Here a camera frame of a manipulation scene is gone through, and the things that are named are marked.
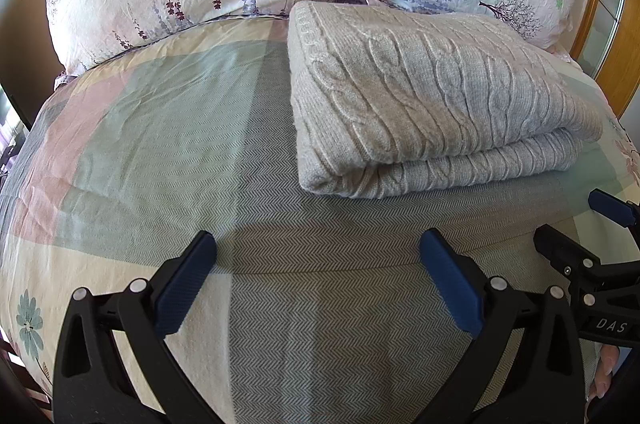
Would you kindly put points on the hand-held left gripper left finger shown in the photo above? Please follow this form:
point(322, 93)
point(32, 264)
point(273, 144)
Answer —
point(184, 286)

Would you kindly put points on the checked pastel bed sheet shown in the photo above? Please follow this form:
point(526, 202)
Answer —
point(165, 154)

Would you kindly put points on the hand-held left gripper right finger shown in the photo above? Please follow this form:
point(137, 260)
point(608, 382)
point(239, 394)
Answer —
point(452, 286)

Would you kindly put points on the person's right hand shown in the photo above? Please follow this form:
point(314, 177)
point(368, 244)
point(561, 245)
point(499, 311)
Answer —
point(606, 369)

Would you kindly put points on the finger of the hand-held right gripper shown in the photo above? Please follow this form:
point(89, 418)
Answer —
point(562, 249)
point(612, 205)

